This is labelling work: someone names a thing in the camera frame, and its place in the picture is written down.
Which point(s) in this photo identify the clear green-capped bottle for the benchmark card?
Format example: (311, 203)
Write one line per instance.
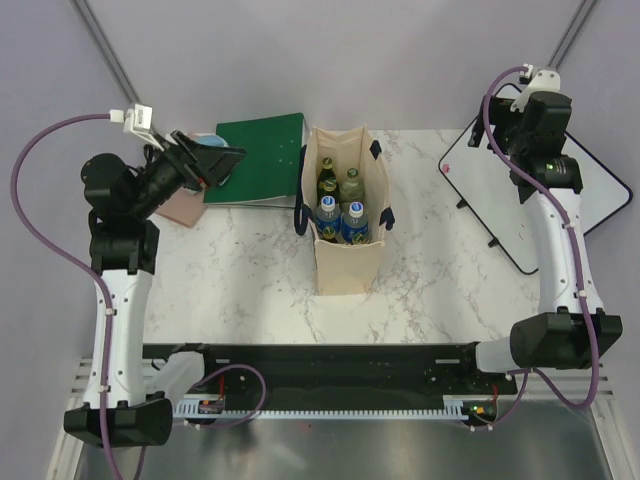
(352, 189)

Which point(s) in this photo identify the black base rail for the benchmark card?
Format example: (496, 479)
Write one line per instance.
(448, 369)

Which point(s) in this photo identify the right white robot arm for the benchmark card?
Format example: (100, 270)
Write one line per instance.
(571, 329)

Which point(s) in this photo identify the pink brown notebook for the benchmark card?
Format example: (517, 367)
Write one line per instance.
(183, 208)

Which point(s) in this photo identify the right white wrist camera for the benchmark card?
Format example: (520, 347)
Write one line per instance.
(535, 79)

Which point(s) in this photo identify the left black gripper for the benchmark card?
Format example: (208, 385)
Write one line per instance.
(197, 165)

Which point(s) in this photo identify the white cable duct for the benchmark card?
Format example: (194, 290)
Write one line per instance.
(193, 408)

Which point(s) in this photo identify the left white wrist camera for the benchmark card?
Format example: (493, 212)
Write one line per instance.
(136, 120)

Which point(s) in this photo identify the green Perrier glass bottle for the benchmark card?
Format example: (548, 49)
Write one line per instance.
(327, 170)

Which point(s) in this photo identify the light blue headphones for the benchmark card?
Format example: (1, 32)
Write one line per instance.
(212, 141)

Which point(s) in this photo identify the blue-capped water bottle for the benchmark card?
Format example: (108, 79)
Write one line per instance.
(355, 225)
(328, 219)

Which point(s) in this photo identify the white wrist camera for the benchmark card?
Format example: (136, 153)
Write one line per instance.
(535, 79)
(136, 120)

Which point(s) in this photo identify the beige canvas tote bag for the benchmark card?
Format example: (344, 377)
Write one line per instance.
(344, 269)

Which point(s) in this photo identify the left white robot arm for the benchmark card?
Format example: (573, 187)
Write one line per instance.
(119, 408)

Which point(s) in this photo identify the green ring binder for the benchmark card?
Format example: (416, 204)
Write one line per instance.
(268, 176)

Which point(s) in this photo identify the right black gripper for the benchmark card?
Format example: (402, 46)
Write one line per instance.
(500, 115)

